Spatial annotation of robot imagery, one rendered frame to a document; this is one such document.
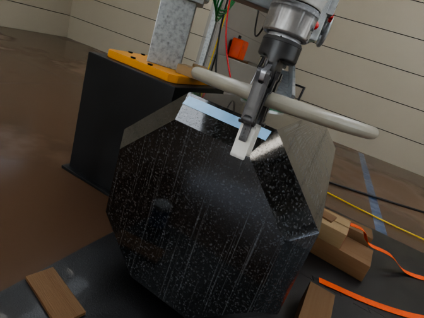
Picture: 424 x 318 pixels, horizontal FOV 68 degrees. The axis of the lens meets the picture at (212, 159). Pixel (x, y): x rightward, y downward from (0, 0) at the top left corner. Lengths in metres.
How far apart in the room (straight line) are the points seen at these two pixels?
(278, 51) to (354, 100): 5.61
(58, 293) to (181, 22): 1.42
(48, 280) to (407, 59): 5.86
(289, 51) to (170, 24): 1.35
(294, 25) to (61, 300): 1.14
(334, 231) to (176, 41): 1.42
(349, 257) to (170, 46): 1.58
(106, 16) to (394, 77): 5.95
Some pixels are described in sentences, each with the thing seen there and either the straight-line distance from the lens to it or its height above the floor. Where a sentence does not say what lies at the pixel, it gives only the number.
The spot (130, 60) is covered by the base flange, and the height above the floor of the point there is 0.77.
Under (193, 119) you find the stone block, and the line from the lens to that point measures 1.02.
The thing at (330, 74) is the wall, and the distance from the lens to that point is 6.19.
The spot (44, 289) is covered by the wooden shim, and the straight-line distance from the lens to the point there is 1.36.
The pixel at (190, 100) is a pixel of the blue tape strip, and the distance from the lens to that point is 1.08.
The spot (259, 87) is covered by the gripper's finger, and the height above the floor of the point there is 0.95.
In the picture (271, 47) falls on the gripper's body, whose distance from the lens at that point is 0.61.
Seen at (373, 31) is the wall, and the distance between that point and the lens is 6.25.
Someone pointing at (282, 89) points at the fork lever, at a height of 0.92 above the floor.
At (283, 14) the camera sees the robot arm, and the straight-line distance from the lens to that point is 0.61.
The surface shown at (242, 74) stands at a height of 0.72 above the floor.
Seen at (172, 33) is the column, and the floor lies 0.96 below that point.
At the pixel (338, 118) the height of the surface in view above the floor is 0.94.
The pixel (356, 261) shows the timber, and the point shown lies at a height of 0.11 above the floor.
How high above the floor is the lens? 1.00
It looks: 20 degrees down
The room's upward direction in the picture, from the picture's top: 19 degrees clockwise
